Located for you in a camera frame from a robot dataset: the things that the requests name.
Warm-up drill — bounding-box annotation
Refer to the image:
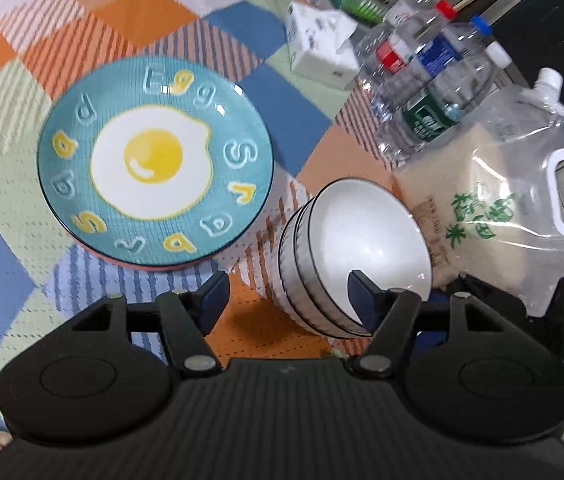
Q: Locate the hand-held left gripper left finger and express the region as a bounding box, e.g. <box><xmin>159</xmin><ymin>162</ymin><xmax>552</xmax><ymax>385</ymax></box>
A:
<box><xmin>69</xmin><ymin>271</ymin><xmax>231</xmax><ymax>380</ymax></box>

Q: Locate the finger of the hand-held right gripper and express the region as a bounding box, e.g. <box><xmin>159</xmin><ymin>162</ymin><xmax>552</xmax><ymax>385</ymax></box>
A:
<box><xmin>462</xmin><ymin>274</ymin><xmax>560</xmax><ymax>320</ymax></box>

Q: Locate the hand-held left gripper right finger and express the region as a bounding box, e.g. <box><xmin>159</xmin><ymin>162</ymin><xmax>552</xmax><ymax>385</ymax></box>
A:
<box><xmin>348</xmin><ymin>270</ymin><xmax>506</xmax><ymax>380</ymax></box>

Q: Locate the white ribbed bowl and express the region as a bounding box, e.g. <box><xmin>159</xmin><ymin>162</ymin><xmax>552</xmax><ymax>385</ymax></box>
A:
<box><xmin>292</xmin><ymin>178</ymin><xmax>434</xmax><ymax>339</ymax></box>
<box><xmin>268</xmin><ymin>195</ymin><xmax>363</xmax><ymax>338</ymax></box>

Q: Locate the blue fried egg plate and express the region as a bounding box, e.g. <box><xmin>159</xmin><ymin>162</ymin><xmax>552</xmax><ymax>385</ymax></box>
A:
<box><xmin>36</xmin><ymin>56</ymin><xmax>276</xmax><ymax>267</ymax></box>

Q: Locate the clear rice bag with spout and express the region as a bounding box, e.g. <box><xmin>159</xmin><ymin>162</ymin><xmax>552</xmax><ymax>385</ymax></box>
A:
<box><xmin>394</xmin><ymin>67</ymin><xmax>564</xmax><ymax>318</ymax></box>

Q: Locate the green label water bottle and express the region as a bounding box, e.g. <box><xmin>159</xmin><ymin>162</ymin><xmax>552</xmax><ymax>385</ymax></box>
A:
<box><xmin>377</xmin><ymin>42</ymin><xmax>508</xmax><ymax>166</ymax></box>

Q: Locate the red label water bottle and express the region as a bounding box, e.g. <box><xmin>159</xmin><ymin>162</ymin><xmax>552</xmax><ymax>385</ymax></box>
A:
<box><xmin>354</xmin><ymin>0</ymin><xmax>458</xmax><ymax>106</ymax></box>

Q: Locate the white tissue pack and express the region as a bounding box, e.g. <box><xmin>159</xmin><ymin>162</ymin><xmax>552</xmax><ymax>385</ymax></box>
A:
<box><xmin>284</xmin><ymin>1</ymin><xmax>361</xmax><ymax>92</ymax></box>

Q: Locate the blue label water bottle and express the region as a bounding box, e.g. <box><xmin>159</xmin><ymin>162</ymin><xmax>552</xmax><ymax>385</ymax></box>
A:
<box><xmin>369</xmin><ymin>14</ymin><xmax>492</xmax><ymax>121</ymax></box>

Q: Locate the checked tablecloth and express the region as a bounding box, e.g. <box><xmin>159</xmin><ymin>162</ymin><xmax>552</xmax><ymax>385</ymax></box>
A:
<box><xmin>0</xmin><ymin>0</ymin><xmax>463</xmax><ymax>431</ymax></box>

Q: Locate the clear bottle with white cap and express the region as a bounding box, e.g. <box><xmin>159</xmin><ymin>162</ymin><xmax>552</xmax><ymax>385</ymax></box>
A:
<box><xmin>387</xmin><ymin>0</ymin><xmax>447</xmax><ymax>26</ymax></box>

